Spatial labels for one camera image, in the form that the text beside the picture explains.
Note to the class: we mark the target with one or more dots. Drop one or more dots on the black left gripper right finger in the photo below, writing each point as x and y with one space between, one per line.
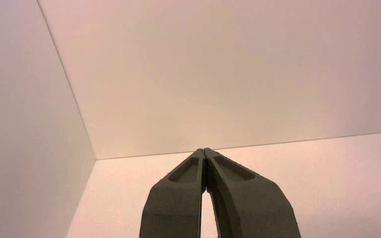
253 210

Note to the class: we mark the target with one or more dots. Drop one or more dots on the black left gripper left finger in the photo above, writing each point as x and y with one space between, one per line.
174 210

